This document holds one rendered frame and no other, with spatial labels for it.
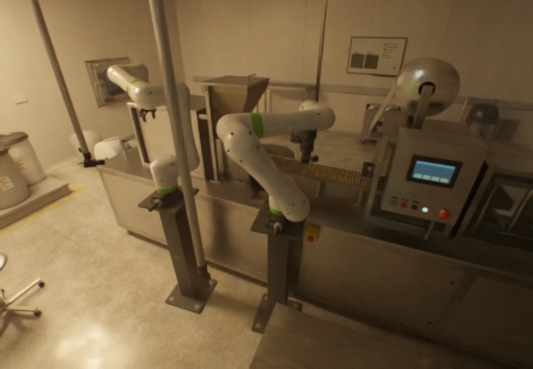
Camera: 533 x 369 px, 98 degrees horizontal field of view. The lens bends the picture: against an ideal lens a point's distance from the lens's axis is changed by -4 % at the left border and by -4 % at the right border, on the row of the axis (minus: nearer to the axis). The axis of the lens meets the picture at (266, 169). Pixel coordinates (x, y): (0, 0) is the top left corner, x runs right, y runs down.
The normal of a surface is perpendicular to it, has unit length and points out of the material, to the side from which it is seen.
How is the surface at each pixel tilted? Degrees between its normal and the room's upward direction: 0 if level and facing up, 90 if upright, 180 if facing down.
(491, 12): 90
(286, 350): 0
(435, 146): 90
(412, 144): 90
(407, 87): 90
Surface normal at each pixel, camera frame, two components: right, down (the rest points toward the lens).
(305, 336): 0.00, -0.88
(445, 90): -0.39, 0.44
